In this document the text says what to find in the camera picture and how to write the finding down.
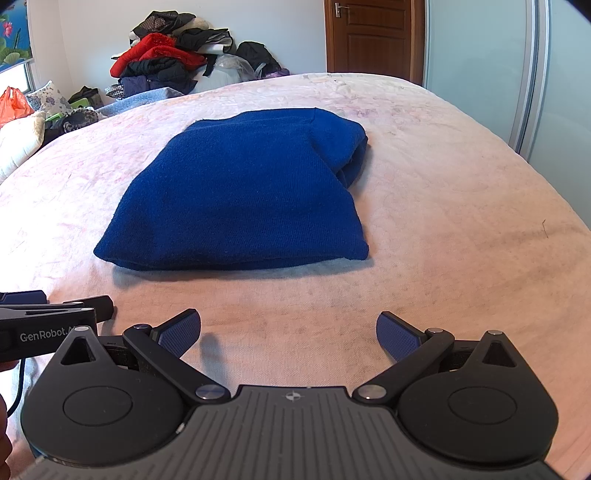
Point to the orange plastic bag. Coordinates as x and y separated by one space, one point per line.
14 106

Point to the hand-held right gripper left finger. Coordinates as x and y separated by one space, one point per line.
181 333

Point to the light blue blanket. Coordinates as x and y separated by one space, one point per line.
138 101

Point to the lotus flower window blind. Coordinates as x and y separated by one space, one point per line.
11 32

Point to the white quilted duvet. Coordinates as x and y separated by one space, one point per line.
18 147

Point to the pink bed blanket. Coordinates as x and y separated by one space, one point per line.
438 221

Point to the clear plastic bag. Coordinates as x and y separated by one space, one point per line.
233 69

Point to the person's left hand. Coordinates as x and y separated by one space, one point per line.
2 452

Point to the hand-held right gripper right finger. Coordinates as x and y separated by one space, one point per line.
397 337

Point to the purple bag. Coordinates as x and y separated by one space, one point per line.
277 73

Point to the floral pillow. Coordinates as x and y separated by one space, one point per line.
48 99

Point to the black and green bag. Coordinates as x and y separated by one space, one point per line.
85 97

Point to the frosted sliding wardrobe door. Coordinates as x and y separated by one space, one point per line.
485 60

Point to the brown wooden door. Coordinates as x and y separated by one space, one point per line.
374 37

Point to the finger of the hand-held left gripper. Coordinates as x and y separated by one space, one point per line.
99 307
23 297

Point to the blue beaded sweater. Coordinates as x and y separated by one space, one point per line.
240 194

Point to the window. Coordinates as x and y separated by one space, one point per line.
30 78

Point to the pile of clothes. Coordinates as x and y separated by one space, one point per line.
166 46

